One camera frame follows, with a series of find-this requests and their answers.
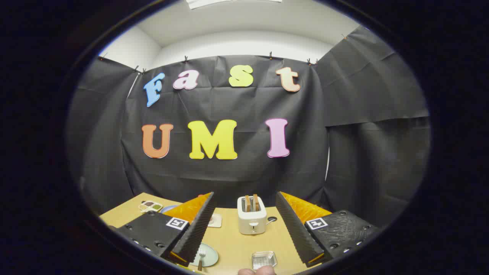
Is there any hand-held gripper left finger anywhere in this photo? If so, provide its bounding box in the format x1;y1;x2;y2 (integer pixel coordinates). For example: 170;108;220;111
114;192;215;267

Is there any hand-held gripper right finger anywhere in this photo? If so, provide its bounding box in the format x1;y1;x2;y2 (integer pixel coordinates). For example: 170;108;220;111
275;191;381;267

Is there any pale green plate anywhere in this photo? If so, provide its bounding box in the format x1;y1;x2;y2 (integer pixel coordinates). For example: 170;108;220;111
190;243;219;267

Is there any white toaster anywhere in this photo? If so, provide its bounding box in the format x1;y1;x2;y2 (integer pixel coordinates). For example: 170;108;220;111
237;195;267;235

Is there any metal toast rack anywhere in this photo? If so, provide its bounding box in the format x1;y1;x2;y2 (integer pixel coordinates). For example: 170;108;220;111
252;251;278;270

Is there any white divided sauce dish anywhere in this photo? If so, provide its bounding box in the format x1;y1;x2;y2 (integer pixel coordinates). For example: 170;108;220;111
138;201;163;213

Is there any ceiling light panel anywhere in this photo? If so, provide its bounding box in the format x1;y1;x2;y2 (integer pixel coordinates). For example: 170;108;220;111
186;0;283;10

